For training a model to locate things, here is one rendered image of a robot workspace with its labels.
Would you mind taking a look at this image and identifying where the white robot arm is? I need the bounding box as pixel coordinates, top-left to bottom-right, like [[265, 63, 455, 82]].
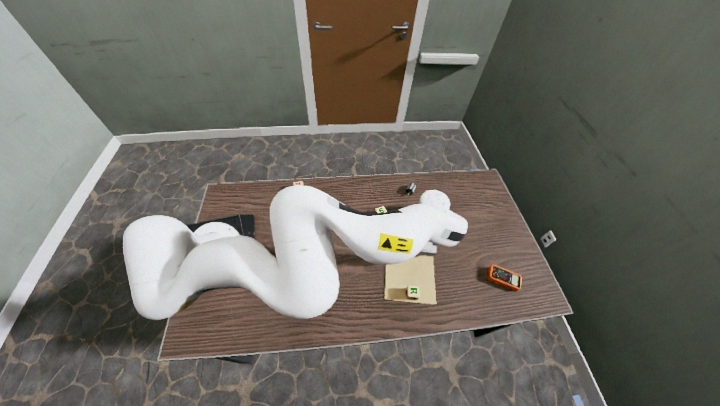
[[123, 185, 467, 320]]

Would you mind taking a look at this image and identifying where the beige mat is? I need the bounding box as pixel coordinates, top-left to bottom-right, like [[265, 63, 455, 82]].
[[385, 256, 436, 304]]

